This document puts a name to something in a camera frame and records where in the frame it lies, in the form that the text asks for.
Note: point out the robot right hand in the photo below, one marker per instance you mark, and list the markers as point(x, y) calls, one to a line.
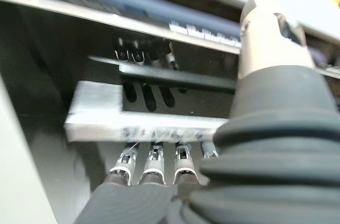
point(279, 155)

